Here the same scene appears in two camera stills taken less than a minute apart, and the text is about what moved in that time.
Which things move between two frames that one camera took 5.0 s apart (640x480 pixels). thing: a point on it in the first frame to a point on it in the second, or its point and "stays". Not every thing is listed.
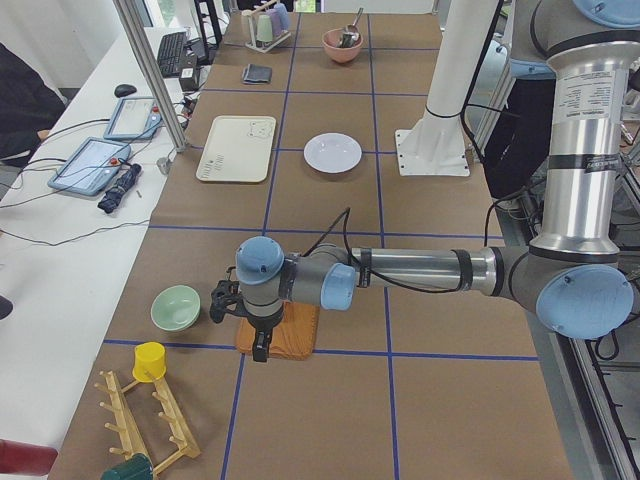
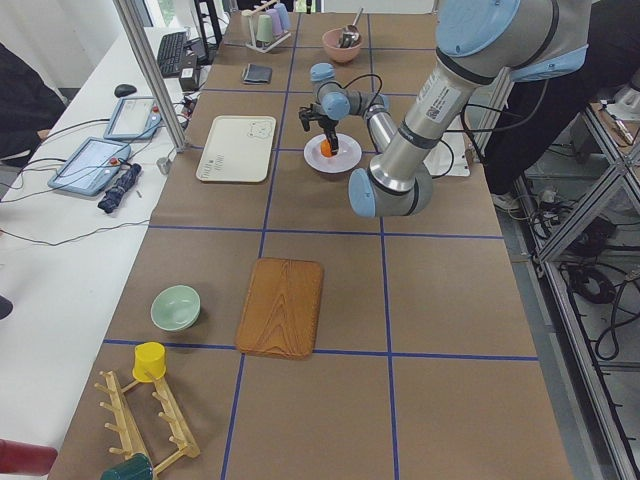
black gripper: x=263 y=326 to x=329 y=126
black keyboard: x=171 y=53 stays
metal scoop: x=351 y=34 stays
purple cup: x=275 y=21 stays
